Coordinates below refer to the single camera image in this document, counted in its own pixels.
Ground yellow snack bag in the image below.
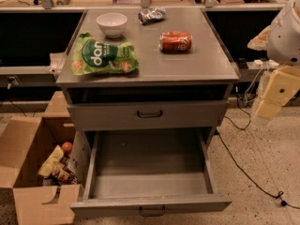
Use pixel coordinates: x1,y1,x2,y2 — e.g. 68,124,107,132
37,145,64,177

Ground white ceramic bowl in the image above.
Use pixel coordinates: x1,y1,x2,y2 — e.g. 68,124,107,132
96,13,128,38

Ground black floor cable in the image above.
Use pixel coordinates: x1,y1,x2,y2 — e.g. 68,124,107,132
217,105,300,210

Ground crumpled silver foil bag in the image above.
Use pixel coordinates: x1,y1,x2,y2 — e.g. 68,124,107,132
138,7,166,25

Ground open grey bottom drawer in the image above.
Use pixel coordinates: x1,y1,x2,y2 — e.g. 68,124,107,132
70,128,232,218

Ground green rice chip bag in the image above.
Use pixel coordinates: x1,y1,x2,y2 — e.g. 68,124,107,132
70,33,139,75

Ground grey metal drawer cabinet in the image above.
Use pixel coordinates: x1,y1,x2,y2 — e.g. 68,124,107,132
55,7,240,136

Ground orange soda can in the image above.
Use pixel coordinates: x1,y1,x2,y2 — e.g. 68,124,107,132
159,31,192,52

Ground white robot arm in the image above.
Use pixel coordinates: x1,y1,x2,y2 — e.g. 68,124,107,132
247,0,300,125

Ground closed grey middle drawer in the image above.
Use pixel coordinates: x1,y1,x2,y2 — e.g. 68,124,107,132
67,100,228,131

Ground brown cardboard box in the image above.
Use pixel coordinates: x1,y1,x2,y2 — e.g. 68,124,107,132
0,92,89,225

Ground brown snack packets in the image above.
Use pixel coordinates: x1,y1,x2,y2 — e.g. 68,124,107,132
51,157,80,185

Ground red apple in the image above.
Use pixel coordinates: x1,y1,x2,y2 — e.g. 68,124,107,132
61,142,73,155

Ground white power strip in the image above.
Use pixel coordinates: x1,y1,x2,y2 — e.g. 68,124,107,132
253,59,278,69

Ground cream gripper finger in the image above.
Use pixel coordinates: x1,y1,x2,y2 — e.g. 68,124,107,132
254,99,284,120

